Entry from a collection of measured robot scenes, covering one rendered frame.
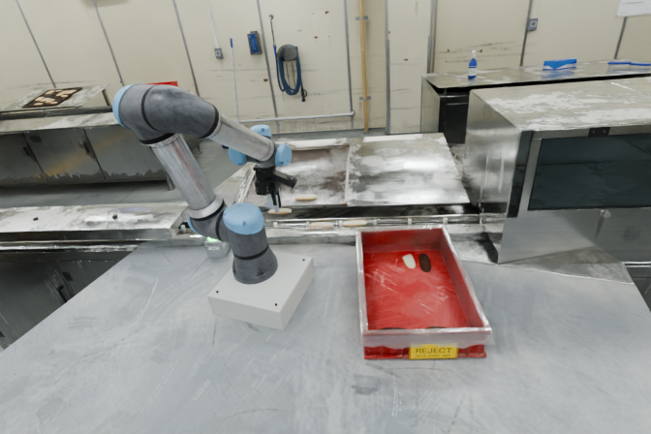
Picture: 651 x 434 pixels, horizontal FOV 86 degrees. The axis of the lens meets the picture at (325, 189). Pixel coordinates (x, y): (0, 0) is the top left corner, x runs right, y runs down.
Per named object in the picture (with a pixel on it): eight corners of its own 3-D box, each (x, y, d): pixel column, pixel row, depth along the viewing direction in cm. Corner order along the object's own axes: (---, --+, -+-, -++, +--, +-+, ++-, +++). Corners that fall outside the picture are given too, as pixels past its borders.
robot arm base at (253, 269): (267, 287, 110) (262, 262, 105) (225, 282, 113) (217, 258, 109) (284, 256, 122) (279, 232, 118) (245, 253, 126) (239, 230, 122)
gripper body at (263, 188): (262, 187, 146) (256, 161, 140) (282, 187, 144) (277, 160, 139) (257, 197, 139) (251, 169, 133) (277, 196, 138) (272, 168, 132)
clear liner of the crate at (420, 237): (359, 363, 91) (357, 337, 87) (355, 248, 134) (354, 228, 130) (492, 360, 88) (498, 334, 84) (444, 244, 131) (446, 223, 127)
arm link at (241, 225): (253, 261, 106) (243, 223, 100) (220, 250, 112) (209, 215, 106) (275, 238, 115) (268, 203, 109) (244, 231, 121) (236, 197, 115)
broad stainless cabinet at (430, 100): (432, 201, 318) (439, 88, 271) (417, 157, 410) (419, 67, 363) (667, 194, 294) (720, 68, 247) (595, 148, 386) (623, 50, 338)
